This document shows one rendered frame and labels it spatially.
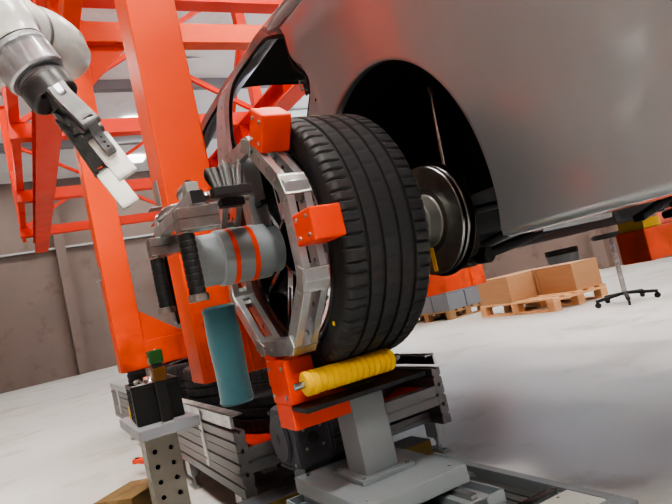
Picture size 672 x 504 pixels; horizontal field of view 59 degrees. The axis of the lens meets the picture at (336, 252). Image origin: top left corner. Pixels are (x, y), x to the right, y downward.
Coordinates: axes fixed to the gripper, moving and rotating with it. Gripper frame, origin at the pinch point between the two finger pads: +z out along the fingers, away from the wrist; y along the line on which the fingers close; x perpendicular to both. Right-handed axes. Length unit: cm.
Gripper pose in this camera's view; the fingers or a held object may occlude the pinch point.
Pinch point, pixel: (125, 185)
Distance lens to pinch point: 94.8
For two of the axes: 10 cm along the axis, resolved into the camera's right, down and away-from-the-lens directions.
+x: -7.2, 5.8, -3.7
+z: 6.3, 7.8, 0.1
